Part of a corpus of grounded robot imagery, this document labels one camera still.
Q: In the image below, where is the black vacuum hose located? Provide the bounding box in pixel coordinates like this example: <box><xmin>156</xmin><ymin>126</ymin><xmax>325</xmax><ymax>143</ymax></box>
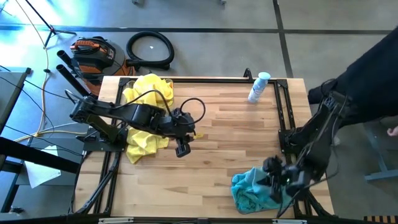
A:
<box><xmin>125</xmin><ymin>30</ymin><xmax>175</xmax><ymax>71</ymax></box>

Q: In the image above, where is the black structural beam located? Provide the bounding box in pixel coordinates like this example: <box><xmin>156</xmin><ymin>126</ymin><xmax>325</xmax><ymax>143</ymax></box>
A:
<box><xmin>0</xmin><ymin>136</ymin><xmax>82</xmax><ymax>175</ymax></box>

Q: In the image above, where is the black metal table frame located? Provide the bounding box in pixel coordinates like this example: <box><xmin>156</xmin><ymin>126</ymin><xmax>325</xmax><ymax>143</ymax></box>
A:
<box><xmin>70</xmin><ymin>76</ymin><xmax>335</xmax><ymax>224</ymax></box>

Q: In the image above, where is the white paper sheet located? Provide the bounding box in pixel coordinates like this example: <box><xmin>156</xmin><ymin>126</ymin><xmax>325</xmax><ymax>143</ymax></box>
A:
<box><xmin>24</xmin><ymin>144</ymin><xmax>62</xmax><ymax>189</ymax></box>

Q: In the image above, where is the white spray bottle blue cap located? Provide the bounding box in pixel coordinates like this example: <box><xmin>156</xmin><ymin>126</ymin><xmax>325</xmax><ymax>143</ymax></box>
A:
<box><xmin>248</xmin><ymin>72</ymin><xmax>272</xmax><ymax>104</ymax></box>

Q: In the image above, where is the silver metal bracket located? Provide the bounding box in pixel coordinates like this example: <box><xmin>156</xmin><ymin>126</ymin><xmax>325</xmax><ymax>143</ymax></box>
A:
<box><xmin>272</xmin><ymin>218</ymin><xmax>308</xmax><ymax>224</ymax></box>
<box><xmin>98</xmin><ymin>217</ymin><xmax>135</xmax><ymax>224</ymax></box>

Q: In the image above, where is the grey metal table frame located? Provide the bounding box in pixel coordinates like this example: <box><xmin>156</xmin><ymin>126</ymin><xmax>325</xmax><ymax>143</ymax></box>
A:
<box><xmin>362</xmin><ymin>118</ymin><xmax>398</xmax><ymax>183</ymax></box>

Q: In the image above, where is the person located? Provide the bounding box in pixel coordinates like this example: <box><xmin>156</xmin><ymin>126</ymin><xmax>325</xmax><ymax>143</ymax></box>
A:
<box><xmin>307</xmin><ymin>26</ymin><xmax>398</xmax><ymax>127</ymax></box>

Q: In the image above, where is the grey side table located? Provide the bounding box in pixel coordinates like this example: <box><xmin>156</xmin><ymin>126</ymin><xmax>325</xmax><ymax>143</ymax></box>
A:
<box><xmin>0</xmin><ymin>66</ymin><xmax>32</xmax><ymax>125</ymax></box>

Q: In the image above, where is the light blue microfiber towel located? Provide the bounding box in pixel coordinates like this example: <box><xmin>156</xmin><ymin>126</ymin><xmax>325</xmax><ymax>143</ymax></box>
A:
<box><xmin>230</xmin><ymin>166</ymin><xmax>271</xmax><ymax>195</ymax></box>

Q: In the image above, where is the yellow power cable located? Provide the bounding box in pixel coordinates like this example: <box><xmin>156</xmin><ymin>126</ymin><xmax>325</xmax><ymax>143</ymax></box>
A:
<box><xmin>14</xmin><ymin>0</ymin><xmax>90</xmax><ymax>143</ymax></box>

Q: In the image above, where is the yellow black hazard strip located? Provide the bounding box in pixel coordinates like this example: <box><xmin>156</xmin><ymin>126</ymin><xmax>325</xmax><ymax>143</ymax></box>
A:
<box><xmin>363</xmin><ymin>215</ymin><xmax>398</xmax><ymax>223</ymax></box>

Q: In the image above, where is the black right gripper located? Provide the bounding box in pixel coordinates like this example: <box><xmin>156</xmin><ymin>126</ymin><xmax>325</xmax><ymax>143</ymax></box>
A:
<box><xmin>256</xmin><ymin>170</ymin><xmax>308</xmax><ymax>205</ymax></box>

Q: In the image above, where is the black vacuum wand tube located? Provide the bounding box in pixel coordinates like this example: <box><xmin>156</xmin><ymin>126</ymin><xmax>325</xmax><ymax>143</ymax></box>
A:
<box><xmin>56</xmin><ymin>49</ymin><xmax>78</xmax><ymax>71</ymax></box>
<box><xmin>55</xmin><ymin>63</ymin><xmax>98</xmax><ymax>106</ymax></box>

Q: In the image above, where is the orange black shop vacuum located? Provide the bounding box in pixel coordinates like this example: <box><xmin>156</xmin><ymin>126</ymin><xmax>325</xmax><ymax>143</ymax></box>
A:
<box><xmin>68</xmin><ymin>35</ymin><xmax>137</xmax><ymax>96</ymax></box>

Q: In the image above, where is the black tripod stand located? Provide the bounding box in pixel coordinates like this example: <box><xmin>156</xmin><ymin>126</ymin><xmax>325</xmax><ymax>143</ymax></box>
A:
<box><xmin>24</xmin><ymin>0</ymin><xmax>78</xmax><ymax>49</ymax></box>

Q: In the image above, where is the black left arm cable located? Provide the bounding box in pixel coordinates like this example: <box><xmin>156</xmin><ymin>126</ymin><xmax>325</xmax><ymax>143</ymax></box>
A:
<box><xmin>123</xmin><ymin>89</ymin><xmax>207</xmax><ymax>127</ymax></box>

